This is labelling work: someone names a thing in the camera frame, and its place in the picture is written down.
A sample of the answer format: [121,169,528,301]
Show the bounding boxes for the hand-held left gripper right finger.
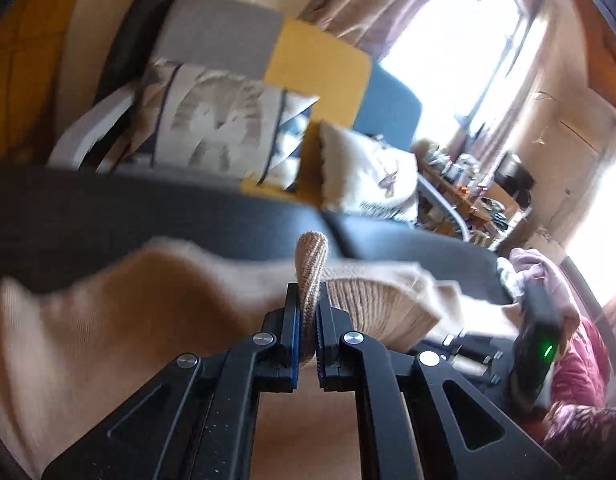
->
[315,282,561,480]

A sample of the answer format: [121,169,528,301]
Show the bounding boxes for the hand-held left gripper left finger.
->
[40,282,301,480]

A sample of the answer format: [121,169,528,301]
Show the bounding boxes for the beige knit sweater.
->
[0,230,519,480]

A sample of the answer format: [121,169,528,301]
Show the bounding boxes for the cluttered wooden desk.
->
[418,145,534,251]

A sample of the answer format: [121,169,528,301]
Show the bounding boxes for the cluster of small desk bottles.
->
[418,147,494,196]

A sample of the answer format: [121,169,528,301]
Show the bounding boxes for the cream deer print cushion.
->
[318,120,421,223]

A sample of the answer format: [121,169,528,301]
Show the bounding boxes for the bright window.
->
[378,0,544,136]

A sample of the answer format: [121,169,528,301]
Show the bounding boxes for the tiger print cushion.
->
[112,57,319,191]

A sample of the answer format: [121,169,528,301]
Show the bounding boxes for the beige patterned curtain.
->
[298,0,459,61]
[468,15,539,161]

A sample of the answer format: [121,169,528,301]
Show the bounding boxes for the wooden wardrobe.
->
[0,0,93,161]

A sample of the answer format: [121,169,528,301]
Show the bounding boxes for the person's right forearm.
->
[543,402,616,461]

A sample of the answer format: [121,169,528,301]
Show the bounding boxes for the black rolled mat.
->
[95,0,193,106]

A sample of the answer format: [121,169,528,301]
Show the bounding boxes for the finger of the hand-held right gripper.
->
[440,332,514,361]
[455,360,511,386]

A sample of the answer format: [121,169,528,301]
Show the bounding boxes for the grey yellow blue sofa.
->
[48,0,474,241]

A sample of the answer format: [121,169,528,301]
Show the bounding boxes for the black desktop appliance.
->
[493,152,534,207]

